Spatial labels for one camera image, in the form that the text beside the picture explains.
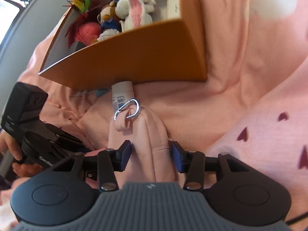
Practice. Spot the person's left hand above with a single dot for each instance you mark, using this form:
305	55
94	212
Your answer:
16	153

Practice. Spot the silver carabiner clip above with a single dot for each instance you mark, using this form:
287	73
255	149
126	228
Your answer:
132	105

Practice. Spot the colourful feather toy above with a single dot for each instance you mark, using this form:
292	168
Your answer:
87	12

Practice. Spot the pink printed bed duvet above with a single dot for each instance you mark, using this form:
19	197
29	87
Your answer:
253	104

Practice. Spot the brown dog plush toy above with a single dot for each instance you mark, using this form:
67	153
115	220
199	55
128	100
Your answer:
109	21

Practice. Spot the pink fabric pouch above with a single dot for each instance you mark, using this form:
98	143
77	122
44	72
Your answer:
150	159

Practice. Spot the dark grey rectangular case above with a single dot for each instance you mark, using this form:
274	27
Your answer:
76	46

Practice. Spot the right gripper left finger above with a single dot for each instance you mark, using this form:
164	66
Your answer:
110	161

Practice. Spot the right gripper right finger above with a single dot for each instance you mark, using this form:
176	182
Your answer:
190	163

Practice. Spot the black camera box left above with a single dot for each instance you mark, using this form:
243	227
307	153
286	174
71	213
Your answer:
23	105

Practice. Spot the white tube with barcode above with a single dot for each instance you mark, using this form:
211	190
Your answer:
121	93

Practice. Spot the white crochet bunny plush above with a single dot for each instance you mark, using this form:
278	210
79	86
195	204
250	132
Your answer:
134	13

